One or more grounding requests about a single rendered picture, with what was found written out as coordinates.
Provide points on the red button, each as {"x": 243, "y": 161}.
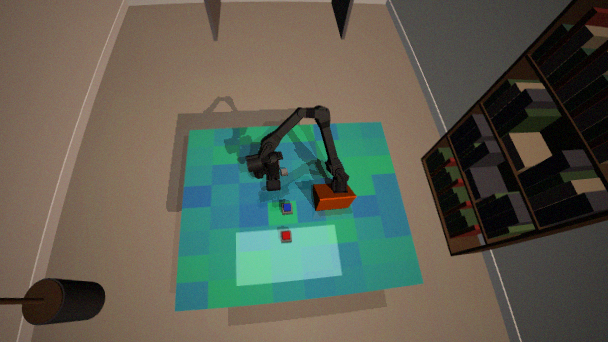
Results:
{"x": 286, "y": 236}

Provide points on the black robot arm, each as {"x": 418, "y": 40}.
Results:
{"x": 266, "y": 157}

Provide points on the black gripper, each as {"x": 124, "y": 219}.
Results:
{"x": 274, "y": 183}

